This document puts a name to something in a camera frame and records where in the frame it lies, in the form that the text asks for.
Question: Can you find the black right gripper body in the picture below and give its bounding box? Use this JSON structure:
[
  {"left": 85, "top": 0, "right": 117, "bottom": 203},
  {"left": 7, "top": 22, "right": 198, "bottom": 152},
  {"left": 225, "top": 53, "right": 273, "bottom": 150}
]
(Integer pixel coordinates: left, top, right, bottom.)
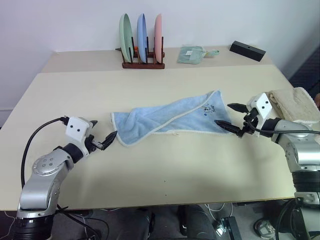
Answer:
[{"left": 237, "top": 108, "right": 260, "bottom": 139}]

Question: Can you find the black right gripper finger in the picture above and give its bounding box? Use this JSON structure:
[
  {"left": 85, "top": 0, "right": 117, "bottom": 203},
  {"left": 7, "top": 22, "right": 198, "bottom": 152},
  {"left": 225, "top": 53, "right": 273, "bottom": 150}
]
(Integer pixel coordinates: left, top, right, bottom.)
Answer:
[
  {"left": 214, "top": 120, "right": 243, "bottom": 136},
  {"left": 226, "top": 102, "right": 250, "bottom": 113}
]

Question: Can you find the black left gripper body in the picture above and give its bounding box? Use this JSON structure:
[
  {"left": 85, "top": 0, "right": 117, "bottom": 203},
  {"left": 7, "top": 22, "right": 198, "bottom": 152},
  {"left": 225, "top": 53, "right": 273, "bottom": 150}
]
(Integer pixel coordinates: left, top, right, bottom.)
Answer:
[{"left": 84, "top": 134, "right": 105, "bottom": 154}]

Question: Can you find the beige folded towel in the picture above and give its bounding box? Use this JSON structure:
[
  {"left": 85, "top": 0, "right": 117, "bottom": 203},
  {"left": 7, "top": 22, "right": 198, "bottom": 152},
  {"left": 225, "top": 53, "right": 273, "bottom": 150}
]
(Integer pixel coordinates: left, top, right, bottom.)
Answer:
[{"left": 265, "top": 86, "right": 320, "bottom": 125}]

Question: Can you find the light blue towel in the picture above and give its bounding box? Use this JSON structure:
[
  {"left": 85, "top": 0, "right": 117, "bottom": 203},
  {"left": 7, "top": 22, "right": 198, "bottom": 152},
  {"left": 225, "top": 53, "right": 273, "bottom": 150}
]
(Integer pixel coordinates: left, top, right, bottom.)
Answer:
[{"left": 110, "top": 88, "right": 235, "bottom": 147}]

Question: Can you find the black rectangular box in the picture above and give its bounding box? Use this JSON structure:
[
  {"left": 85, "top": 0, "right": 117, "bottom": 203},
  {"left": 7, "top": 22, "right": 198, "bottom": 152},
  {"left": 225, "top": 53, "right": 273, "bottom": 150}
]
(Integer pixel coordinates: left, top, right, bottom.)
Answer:
[{"left": 229, "top": 40, "right": 267, "bottom": 62}]

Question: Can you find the green folded cloth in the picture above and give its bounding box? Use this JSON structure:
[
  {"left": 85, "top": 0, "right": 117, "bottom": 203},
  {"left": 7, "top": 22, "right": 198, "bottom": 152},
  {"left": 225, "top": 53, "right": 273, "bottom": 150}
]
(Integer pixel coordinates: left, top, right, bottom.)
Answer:
[{"left": 176, "top": 45, "right": 207, "bottom": 65}]

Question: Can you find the brown wooden plate rack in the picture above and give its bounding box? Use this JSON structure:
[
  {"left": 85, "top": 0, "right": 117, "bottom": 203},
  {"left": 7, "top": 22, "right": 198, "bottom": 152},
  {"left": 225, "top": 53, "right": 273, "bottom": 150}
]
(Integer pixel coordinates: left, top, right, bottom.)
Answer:
[{"left": 115, "top": 36, "right": 166, "bottom": 70}]

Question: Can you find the green plate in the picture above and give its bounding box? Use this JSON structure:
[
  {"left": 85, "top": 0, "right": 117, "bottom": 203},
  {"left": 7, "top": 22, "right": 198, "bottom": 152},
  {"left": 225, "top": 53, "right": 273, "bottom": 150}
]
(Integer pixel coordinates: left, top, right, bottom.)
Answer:
[{"left": 118, "top": 13, "right": 134, "bottom": 63}]

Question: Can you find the blue plate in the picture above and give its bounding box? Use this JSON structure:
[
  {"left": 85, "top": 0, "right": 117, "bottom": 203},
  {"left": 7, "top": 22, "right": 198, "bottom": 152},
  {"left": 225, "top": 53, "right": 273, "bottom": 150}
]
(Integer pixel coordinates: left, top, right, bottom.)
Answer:
[{"left": 136, "top": 13, "right": 148, "bottom": 64}]

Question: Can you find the dark rounded shape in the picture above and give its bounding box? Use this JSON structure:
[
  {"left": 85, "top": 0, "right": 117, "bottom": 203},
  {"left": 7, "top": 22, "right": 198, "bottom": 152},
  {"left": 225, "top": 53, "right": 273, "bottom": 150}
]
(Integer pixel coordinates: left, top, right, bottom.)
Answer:
[{"left": 176, "top": 204, "right": 217, "bottom": 240}]

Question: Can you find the black floor box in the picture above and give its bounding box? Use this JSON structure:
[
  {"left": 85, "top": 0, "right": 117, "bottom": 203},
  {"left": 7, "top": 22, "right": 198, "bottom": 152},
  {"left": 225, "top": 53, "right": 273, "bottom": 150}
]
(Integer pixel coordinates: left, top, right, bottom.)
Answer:
[{"left": 216, "top": 216, "right": 243, "bottom": 240}]

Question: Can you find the grey sneaker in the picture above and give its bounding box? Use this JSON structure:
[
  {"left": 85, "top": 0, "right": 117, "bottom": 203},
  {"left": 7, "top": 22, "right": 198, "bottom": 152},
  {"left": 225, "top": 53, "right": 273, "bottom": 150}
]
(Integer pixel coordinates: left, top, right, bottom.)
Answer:
[{"left": 253, "top": 217, "right": 276, "bottom": 240}]

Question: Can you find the pink plate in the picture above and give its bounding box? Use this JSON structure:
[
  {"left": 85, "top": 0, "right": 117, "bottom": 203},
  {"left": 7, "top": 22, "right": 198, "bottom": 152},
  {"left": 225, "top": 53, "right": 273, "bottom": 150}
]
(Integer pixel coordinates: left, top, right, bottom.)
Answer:
[{"left": 154, "top": 13, "right": 164, "bottom": 64}]

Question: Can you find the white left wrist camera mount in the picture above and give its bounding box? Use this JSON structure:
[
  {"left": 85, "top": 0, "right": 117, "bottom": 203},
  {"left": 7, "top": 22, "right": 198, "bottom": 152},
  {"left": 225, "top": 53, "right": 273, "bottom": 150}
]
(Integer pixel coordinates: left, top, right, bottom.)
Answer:
[{"left": 64, "top": 116, "right": 93, "bottom": 154}]

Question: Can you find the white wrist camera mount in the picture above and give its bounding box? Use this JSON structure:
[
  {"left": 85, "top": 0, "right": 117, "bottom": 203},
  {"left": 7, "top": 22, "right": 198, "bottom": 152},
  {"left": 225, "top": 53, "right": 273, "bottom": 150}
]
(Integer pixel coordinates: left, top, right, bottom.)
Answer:
[
  {"left": 64, "top": 116, "right": 93, "bottom": 154},
  {"left": 245, "top": 92, "right": 274, "bottom": 139}
]

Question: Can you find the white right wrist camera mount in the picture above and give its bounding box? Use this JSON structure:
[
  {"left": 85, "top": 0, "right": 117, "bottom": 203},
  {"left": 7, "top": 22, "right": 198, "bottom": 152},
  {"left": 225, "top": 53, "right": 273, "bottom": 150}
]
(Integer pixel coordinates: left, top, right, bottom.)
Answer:
[{"left": 245, "top": 92, "right": 274, "bottom": 139}]

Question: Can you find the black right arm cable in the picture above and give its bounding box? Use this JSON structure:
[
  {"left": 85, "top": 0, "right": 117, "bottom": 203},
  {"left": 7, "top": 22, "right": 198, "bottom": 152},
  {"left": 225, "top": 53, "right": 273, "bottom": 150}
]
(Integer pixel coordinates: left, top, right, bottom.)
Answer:
[{"left": 246, "top": 113, "right": 320, "bottom": 135}]

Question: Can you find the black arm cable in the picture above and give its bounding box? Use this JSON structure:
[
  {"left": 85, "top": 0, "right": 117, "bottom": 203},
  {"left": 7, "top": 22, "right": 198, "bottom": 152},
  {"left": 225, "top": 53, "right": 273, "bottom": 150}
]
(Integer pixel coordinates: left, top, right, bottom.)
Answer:
[
  {"left": 20, "top": 117, "right": 69, "bottom": 189},
  {"left": 246, "top": 113, "right": 320, "bottom": 135}
]

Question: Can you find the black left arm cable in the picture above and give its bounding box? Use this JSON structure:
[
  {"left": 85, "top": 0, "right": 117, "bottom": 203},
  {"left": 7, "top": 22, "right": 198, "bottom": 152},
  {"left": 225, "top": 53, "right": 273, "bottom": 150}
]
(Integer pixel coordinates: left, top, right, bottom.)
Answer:
[{"left": 20, "top": 117, "right": 69, "bottom": 189}]

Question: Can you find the black floor cable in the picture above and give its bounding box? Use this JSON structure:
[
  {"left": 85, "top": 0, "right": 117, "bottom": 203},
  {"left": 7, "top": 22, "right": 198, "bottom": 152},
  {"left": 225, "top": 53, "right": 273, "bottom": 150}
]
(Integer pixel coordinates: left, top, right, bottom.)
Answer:
[{"left": 55, "top": 204, "right": 111, "bottom": 240}]

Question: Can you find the white floor cable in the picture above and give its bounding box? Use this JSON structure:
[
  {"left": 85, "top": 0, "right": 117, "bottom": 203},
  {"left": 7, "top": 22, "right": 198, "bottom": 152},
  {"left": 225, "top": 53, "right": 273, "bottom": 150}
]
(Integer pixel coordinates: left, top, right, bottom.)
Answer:
[{"left": 204, "top": 202, "right": 234, "bottom": 227}]

